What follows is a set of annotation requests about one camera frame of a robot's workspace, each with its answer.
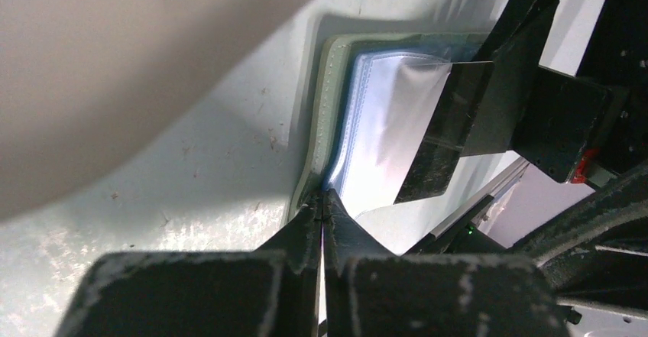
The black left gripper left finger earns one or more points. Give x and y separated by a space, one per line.
270 291

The white plastic bin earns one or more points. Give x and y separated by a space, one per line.
86 84

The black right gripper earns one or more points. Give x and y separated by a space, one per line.
587 128

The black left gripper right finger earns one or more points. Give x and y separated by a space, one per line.
372 292

